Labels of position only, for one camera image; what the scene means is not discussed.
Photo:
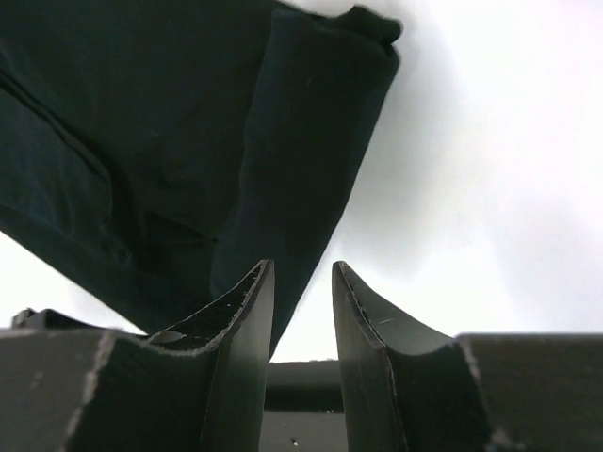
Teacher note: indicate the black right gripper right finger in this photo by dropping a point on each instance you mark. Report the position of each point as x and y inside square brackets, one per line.
[408, 387]

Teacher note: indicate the black t-shirt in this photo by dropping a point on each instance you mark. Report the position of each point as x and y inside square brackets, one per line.
[154, 151]

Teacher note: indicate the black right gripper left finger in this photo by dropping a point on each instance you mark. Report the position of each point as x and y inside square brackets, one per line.
[198, 385]

